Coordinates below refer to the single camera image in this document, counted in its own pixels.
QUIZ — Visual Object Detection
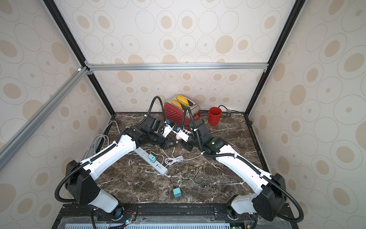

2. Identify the teal charger with white cable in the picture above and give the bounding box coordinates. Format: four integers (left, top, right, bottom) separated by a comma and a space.
148, 147, 175, 165

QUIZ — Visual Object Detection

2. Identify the teal charger plug white cable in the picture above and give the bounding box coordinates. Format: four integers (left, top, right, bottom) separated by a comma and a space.
160, 148, 205, 167

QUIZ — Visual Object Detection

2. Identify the white power strip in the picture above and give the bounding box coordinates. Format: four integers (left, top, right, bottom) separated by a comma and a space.
134, 148, 168, 176

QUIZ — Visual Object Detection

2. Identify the teal charger with black cable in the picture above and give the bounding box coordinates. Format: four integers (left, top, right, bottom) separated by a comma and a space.
170, 164, 207, 198

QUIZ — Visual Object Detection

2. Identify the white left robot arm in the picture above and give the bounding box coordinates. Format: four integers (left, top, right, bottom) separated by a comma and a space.
54, 115, 182, 220

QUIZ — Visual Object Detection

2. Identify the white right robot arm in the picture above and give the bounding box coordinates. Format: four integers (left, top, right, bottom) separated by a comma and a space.
173, 120, 304, 223

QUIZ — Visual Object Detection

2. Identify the red plastic cup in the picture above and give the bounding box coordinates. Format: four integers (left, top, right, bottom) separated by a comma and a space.
208, 107, 222, 126

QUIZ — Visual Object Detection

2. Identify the red polka dot toaster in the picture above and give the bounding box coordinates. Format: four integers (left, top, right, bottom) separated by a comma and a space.
164, 94, 201, 126

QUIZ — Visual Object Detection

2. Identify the yellow toast slice front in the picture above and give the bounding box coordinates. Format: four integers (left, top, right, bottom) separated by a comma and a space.
170, 99, 183, 110

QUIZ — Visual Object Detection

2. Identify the yellow toast slice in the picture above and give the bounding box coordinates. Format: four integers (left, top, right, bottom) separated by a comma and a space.
170, 99, 183, 110
176, 95, 189, 106

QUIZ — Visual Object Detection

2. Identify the yellow toast slice back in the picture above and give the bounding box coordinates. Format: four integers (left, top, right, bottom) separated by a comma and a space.
176, 95, 189, 106

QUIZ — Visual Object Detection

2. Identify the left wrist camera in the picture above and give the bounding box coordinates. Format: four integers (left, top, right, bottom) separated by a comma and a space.
162, 120, 175, 137

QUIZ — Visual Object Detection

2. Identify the toaster black power cord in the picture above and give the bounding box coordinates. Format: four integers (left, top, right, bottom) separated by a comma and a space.
218, 104, 244, 118

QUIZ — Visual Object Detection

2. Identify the grey power strip cord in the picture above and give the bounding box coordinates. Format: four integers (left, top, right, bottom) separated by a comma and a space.
78, 120, 121, 164

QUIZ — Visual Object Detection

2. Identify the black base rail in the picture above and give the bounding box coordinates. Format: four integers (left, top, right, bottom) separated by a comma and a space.
52, 203, 298, 229

